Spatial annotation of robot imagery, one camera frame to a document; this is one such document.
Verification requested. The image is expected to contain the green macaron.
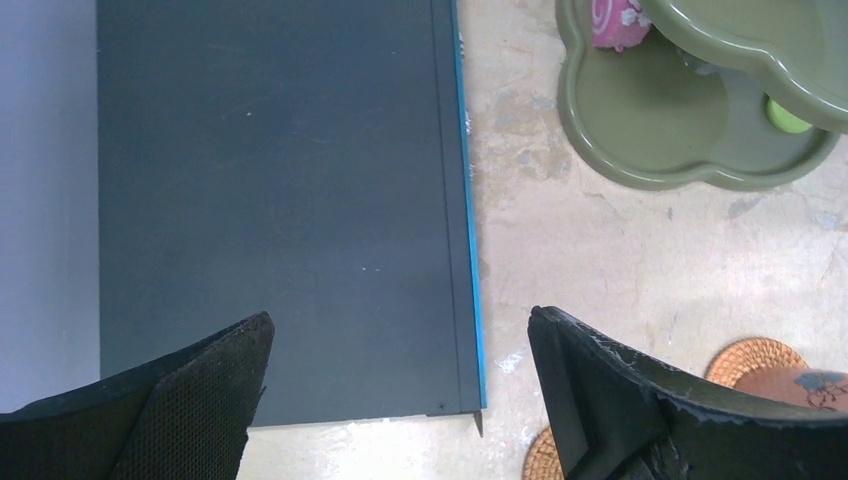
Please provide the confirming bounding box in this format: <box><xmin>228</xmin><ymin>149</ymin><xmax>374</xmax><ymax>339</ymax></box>
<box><xmin>765</xmin><ymin>98</ymin><xmax>812</xmax><ymax>134</ymax></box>

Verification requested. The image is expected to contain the dark blue flat box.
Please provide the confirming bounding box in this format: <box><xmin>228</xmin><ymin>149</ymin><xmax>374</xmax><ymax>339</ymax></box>
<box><xmin>96</xmin><ymin>0</ymin><xmax>487</xmax><ymax>426</ymax></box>

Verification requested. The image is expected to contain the woven rattan coaster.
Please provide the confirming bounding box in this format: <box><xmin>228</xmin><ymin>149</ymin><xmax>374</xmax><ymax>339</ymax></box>
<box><xmin>521</xmin><ymin>427</ymin><xmax>565</xmax><ymax>480</ymax></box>
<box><xmin>704</xmin><ymin>337</ymin><xmax>808</xmax><ymax>388</ymax></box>

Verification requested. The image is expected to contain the pink mug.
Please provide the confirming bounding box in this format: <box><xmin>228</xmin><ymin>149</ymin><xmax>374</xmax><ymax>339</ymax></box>
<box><xmin>734</xmin><ymin>367</ymin><xmax>847</xmax><ymax>412</ymax></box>

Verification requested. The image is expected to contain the green three-tier stand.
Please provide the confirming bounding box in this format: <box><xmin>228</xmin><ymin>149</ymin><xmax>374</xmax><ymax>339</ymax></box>
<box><xmin>556</xmin><ymin>1</ymin><xmax>847</xmax><ymax>191</ymax></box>

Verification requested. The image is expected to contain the pink strawberry roll cake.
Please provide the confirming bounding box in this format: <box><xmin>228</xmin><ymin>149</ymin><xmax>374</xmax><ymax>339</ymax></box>
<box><xmin>590</xmin><ymin>0</ymin><xmax>652</xmax><ymax>52</ymax></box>

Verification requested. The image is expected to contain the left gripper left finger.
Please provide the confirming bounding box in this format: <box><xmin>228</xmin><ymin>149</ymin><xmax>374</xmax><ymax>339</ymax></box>
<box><xmin>1</xmin><ymin>312</ymin><xmax>274</xmax><ymax>479</ymax></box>

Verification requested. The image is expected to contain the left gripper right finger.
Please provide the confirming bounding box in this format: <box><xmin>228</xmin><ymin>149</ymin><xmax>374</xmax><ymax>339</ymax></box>
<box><xmin>527</xmin><ymin>307</ymin><xmax>847</xmax><ymax>479</ymax></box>

